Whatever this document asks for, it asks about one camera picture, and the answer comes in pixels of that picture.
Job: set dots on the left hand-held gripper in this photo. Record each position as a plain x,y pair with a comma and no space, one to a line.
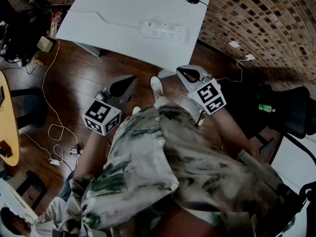
102,117

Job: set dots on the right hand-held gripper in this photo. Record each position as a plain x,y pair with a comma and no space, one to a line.
209,95

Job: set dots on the white power strip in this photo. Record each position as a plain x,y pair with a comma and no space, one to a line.
164,32

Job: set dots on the person's left forearm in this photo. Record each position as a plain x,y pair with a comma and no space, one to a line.
92,154

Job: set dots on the person's right forearm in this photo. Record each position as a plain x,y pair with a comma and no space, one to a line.
232,132

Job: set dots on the white power adapter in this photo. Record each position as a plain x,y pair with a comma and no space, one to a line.
54,161

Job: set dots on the person's left white shoe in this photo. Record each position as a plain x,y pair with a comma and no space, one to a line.
136,110

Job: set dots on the person's white shoe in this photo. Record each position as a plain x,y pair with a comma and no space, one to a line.
156,86
136,110

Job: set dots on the person's right white shoe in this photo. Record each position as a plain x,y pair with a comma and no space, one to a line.
156,86

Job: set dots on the person's beige trousers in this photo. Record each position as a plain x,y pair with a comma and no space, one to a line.
161,102

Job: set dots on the white table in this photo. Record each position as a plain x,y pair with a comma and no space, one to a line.
123,13

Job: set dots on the green drink bottle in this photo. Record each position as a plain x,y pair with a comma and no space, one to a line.
266,107

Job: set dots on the black stool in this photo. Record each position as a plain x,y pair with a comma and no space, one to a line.
32,107

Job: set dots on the person's green white patterned shirt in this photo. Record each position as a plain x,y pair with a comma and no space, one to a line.
160,169

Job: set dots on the white bottle red label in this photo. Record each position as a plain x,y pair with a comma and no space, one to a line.
57,17

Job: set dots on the black office chair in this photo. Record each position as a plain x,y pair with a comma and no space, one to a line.
291,112

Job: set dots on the black swivel chair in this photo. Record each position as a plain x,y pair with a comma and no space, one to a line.
19,31

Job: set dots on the light wooden desk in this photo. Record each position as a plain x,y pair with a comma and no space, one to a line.
10,122

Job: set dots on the black keyboard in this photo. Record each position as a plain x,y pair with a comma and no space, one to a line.
1,96

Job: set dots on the white furniture panel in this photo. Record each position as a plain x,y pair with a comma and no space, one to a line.
293,162

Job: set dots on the white wall outlet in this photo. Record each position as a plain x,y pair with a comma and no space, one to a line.
233,44
249,57

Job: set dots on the black metal frame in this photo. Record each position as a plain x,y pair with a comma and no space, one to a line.
32,185

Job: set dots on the black chest camera mount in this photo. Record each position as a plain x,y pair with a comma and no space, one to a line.
293,201

